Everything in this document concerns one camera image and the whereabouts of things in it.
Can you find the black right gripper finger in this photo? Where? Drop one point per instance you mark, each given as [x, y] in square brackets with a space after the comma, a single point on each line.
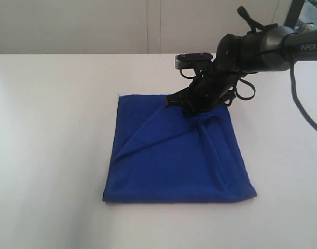
[179, 99]
[189, 112]

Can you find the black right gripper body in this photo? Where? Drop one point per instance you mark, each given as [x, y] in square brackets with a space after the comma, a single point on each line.
[205, 93]

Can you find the blue towel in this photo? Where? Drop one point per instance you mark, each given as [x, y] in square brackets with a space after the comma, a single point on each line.
[160, 156]

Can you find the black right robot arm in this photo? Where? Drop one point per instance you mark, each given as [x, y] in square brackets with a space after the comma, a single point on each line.
[273, 50]

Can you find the black window frame post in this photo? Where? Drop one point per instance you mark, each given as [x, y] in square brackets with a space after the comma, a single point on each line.
[293, 13]

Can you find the beige wall panel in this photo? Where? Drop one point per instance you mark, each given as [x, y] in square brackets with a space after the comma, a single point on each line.
[74, 27]

